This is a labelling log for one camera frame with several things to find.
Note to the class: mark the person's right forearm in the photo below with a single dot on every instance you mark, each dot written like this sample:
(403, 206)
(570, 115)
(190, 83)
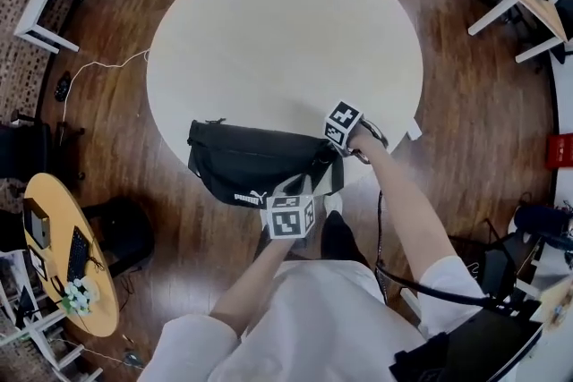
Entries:
(403, 201)

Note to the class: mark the black Puma bag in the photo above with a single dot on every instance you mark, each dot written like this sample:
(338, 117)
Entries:
(250, 161)

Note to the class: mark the person's right white shoe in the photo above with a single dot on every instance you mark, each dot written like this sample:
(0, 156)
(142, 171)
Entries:
(333, 205)

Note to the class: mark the small black floor device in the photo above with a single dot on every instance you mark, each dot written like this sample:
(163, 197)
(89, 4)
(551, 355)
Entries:
(62, 86)

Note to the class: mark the person's white shirt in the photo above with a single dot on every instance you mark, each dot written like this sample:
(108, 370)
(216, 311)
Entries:
(313, 326)

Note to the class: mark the white shelf unit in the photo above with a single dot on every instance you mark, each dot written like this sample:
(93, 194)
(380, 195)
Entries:
(31, 326)

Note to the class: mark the black shoulder bag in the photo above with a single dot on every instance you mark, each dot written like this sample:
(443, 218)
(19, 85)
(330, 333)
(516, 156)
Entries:
(470, 344)

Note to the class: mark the red box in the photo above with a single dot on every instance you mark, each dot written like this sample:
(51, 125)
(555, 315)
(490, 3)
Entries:
(560, 151)

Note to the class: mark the black keyboard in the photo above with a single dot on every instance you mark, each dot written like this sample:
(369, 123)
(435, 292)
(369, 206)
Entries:
(78, 252)

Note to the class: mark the person's left forearm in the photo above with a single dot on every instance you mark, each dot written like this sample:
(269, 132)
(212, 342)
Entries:
(255, 282)

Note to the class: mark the white flower bouquet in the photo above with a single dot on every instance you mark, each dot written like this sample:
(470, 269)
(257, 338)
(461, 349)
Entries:
(80, 295)

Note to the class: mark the person's right trouser leg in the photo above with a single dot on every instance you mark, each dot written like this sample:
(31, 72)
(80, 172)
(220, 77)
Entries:
(342, 241)

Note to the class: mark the round white table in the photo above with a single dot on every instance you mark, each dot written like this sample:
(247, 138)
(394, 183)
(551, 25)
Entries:
(286, 44)

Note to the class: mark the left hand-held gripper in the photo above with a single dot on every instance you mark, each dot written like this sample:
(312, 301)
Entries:
(290, 221)

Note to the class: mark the round wooden table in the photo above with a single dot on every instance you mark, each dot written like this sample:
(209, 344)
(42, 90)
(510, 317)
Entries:
(67, 304)

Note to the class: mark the small picture frame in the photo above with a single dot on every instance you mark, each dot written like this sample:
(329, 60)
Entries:
(39, 264)

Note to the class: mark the black box device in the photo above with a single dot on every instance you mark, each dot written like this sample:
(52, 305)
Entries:
(38, 223)

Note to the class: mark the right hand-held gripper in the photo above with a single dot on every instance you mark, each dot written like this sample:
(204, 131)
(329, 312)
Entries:
(342, 121)

